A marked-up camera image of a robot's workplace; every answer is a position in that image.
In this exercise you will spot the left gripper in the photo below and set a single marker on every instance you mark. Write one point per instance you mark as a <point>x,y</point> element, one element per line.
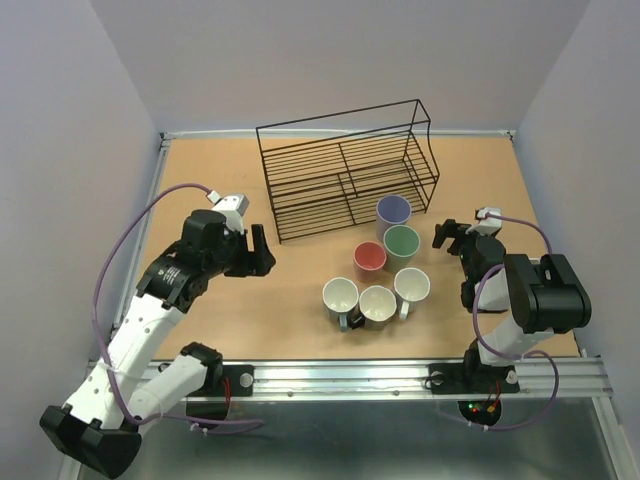
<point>254,263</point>

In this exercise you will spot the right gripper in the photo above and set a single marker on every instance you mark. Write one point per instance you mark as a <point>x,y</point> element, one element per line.
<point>450,228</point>

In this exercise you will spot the white mug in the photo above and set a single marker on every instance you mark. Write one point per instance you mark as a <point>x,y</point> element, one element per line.
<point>411,287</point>

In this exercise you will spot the blue-grey mug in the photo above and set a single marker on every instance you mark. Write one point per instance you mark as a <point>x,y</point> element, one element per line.
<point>340,298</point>

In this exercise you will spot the black mug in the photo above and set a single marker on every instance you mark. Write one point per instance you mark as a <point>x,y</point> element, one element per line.
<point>376,307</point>

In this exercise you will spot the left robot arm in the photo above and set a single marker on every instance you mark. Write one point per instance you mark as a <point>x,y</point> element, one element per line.
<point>102,424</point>

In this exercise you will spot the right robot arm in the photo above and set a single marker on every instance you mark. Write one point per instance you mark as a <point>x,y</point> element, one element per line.
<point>540,298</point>

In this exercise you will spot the green cup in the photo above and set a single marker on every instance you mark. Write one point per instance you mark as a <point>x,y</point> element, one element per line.
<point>401,243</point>

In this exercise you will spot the purple cup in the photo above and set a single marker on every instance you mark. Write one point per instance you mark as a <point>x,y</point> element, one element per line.
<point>391,210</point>

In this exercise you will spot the red cup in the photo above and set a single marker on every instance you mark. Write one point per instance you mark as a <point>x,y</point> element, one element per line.
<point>369,258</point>

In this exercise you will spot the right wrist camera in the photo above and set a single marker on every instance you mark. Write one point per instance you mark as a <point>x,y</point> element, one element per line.
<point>489,220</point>

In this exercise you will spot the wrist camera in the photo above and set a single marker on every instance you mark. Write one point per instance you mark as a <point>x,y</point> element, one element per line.
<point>489,220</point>
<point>232,207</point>

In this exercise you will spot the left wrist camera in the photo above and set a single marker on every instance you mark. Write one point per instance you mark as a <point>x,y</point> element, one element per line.
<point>232,207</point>

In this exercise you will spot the black wire dish rack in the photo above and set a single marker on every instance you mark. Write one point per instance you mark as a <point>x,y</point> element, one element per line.
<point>327,172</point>

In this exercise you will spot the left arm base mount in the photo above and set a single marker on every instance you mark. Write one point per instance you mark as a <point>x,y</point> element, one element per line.
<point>235,380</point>

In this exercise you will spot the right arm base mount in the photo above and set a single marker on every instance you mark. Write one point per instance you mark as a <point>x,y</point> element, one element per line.
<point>456,379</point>

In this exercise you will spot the aluminium front rail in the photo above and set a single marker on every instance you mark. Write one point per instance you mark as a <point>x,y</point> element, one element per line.
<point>377,380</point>

